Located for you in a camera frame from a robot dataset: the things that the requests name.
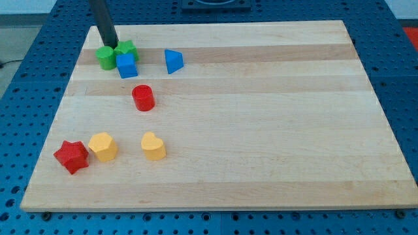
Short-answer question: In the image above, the green cylinder block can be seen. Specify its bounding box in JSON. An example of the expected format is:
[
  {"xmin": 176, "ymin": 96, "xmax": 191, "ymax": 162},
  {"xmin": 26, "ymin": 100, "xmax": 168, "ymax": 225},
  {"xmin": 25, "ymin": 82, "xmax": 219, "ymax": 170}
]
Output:
[{"xmin": 95, "ymin": 46, "xmax": 116, "ymax": 71}]

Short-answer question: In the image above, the blue cube block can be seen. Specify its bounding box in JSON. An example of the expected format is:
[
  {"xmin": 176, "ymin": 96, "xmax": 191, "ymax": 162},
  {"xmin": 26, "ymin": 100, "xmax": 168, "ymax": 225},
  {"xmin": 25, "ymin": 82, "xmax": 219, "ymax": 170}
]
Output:
[{"xmin": 116, "ymin": 53, "xmax": 138, "ymax": 78}]

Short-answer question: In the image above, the yellow heart block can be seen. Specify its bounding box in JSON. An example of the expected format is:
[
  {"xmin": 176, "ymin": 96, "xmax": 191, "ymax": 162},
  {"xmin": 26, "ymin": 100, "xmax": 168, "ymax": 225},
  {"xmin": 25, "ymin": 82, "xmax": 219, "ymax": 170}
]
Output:
[{"xmin": 141, "ymin": 132, "xmax": 167, "ymax": 161}]

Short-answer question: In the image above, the blue triangular prism block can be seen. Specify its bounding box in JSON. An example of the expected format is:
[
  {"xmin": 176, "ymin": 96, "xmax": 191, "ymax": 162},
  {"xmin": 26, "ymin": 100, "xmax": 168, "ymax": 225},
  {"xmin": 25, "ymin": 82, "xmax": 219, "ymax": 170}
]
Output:
[{"xmin": 164, "ymin": 49, "xmax": 184, "ymax": 74}]

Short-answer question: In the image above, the light wooden board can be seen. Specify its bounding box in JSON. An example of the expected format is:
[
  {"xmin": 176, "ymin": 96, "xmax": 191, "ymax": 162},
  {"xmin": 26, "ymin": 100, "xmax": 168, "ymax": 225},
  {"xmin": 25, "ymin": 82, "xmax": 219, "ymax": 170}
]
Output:
[{"xmin": 20, "ymin": 20, "xmax": 417, "ymax": 212}]

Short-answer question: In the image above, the red cylinder block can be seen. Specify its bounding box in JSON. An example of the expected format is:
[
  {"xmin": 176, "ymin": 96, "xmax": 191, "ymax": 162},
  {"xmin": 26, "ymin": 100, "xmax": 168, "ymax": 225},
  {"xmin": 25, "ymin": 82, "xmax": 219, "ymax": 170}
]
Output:
[{"xmin": 132, "ymin": 84, "xmax": 155, "ymax": 112}]

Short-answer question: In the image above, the green star block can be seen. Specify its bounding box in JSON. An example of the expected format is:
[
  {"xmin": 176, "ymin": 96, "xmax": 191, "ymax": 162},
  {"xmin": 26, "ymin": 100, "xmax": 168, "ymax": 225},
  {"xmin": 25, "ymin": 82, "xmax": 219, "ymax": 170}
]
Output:
[{"xmin": 114, "ymin": 40, "xmax": 139, "ymax": 61}]

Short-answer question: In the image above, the yellow hexagon block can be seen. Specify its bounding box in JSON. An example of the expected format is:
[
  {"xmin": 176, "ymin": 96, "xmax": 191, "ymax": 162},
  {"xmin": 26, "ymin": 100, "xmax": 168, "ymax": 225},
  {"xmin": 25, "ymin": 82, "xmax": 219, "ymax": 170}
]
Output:
[{"xmin": 88, "ymin": 132, "xmax": 118, "ymax": 163}]

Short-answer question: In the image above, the red star block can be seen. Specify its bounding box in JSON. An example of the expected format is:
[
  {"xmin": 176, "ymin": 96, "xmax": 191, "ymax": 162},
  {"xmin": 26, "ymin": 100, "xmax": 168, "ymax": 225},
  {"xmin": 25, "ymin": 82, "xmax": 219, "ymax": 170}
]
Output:
[{"xmin": 54, "ymin": 140, "xmax": 89, "ymax": 174}]

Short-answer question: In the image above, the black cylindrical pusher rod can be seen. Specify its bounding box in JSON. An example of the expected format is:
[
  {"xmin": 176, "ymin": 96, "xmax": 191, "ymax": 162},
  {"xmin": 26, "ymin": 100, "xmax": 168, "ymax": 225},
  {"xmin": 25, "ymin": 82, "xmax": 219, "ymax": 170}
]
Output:
[{"xmin": 88, "ymin": 0, "xmax": 119, "ymax": 49}]

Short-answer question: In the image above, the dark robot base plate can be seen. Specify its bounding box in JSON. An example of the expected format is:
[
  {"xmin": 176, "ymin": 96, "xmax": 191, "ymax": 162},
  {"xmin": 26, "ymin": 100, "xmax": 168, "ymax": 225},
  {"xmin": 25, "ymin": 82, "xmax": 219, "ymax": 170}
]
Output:
[{"xmin": 180, "ymin": 0, "xmax": 251, "ymax": 12}]

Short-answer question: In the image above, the black cable on floor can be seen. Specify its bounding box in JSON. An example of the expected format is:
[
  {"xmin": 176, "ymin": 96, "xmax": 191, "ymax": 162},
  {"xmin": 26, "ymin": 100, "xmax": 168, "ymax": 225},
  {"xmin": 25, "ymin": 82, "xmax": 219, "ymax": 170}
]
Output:
[{"xmin": 0, "ymin": 59, "xmax": 23, "ymax": 69}]

